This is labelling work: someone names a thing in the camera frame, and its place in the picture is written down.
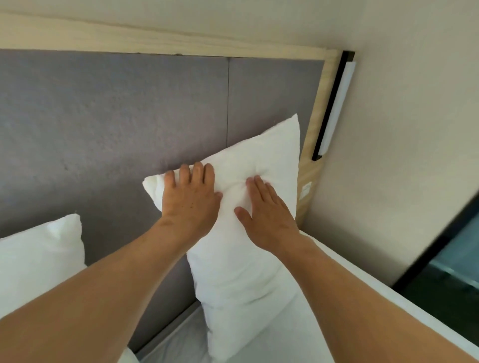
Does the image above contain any white pillow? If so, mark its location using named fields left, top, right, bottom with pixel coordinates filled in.
left=0, top=213, right=88, bottom=319
left=142, top=113, right=302, bottom=362

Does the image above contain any person's right forearm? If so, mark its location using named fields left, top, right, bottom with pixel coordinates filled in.
left=278, top=236, right=470, bottom=363

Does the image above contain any white bed mattress sheet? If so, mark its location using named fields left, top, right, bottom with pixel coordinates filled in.
left=135, top=230, right=479, bottom=363

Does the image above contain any wooden headboard frame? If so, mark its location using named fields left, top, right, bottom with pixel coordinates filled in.
left=0, top=12, right=344, bottom=229

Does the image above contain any person's left forearm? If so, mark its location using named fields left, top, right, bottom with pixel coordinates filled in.
left=0, top=217, right=189, bottom=363

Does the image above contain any black framed glass door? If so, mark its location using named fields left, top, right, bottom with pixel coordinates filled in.
left=391, top=201, right=479, bottom=327

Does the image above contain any grey fabric headboard panel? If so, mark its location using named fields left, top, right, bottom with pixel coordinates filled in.
left=0, top=49, right=230, bottom=353
left=227, top=57, right=325, bottom=167

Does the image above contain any person's right hand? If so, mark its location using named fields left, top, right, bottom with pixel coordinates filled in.
left=234, top=175, right=304, bottom=256

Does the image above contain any person's left hand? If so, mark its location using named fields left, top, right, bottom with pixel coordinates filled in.
left=160, top=162, right=224, bottom=240

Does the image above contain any white wall lamp black mount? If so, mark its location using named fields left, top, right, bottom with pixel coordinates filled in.
left=312, top=50, right=357, bottom=162

